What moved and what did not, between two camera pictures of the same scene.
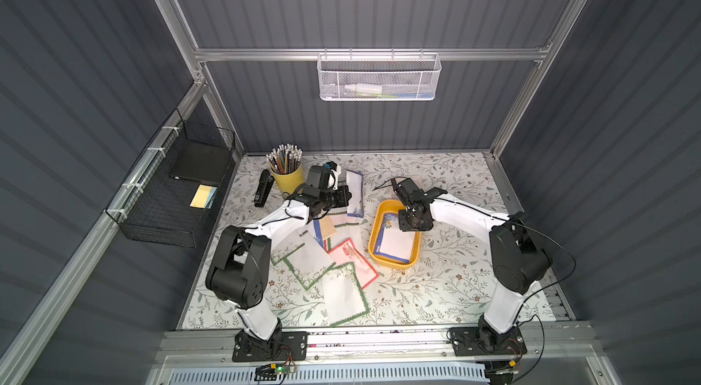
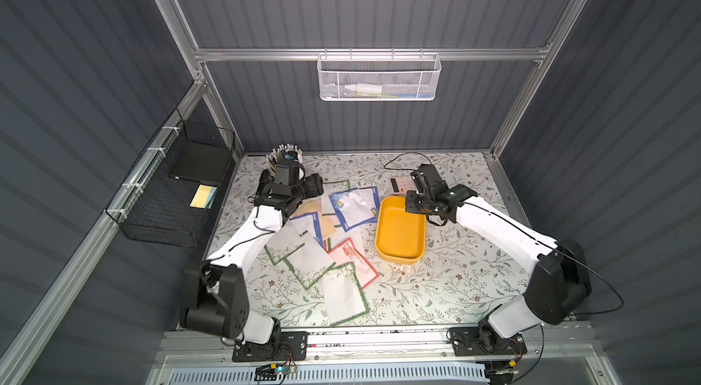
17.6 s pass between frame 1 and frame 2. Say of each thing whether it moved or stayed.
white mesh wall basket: stayed
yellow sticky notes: stayed
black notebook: stayed
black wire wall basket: stayed
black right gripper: moved
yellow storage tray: moved
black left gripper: moved
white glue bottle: stayed
